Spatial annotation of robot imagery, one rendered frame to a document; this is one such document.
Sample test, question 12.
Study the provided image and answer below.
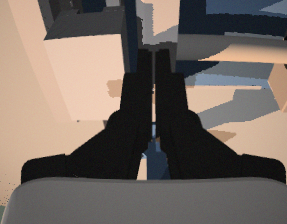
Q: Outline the grey rectangular block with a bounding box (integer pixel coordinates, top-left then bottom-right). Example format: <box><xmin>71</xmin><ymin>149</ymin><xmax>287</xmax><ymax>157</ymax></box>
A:
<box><xmin>43</xmin><ymin>6</ymin><xmax>130</xmax><ymax>120</ymax></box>

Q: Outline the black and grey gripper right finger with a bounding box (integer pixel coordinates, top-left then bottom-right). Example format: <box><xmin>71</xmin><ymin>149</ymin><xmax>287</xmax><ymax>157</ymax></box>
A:
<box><xmin>155</xmin><ymin>49</ymin><xmax>286</xmax><ymax>184</ymax></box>

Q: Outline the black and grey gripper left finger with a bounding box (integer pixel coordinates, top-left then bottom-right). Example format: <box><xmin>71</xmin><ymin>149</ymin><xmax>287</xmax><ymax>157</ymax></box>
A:
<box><xmin>21</xmin><ymin>49</ymin><xmax>152</xmax><ymax>184</ymax></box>

